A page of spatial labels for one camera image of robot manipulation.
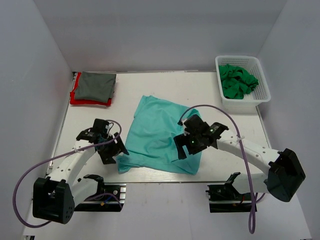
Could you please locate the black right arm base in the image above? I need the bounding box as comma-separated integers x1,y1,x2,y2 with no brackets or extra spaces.
205,172,257,213

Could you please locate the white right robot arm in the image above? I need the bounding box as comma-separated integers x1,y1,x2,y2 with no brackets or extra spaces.
173,114,306,202

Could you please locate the teal t shirt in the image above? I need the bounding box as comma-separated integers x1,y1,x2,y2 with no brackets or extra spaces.
116,95,202,175

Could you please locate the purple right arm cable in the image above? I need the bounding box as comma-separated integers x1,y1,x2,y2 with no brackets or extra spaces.
179,104,266,235

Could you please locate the folded red t shirt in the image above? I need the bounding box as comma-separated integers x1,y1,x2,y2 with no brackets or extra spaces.
69,72,112,107

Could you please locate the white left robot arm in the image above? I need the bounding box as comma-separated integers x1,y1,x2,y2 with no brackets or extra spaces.
32,118,129,224

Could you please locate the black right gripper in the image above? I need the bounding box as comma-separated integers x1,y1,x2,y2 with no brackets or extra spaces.
174,132,208,160

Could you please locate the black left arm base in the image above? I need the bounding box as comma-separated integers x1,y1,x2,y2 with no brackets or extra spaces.
71,174,126,213

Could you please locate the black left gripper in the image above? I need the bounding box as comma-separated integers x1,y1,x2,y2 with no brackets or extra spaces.
97,132,129,165

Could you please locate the white plastic basket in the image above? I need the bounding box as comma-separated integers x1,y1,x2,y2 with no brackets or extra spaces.
215,55,271,114

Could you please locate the folded grey t shirt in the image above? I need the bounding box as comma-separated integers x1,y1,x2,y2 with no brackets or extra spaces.
74,72,117,104

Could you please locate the crumpled green t shirt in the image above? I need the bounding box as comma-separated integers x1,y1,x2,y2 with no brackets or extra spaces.
218,64,259,100

